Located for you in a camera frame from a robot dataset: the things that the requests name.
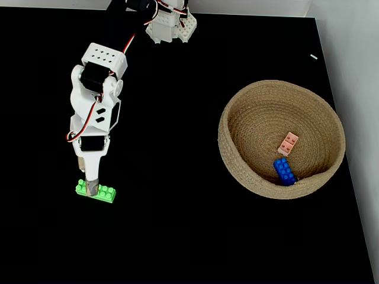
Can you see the blue lego block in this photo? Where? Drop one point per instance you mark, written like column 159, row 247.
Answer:
column 284, row 172

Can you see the pink lego block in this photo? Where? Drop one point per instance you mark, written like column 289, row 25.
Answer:
column 287, row 144

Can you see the small white tape piece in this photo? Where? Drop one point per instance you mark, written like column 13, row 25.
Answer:
column 314, row 56

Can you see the green lego block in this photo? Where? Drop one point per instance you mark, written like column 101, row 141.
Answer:
column 106, row 193

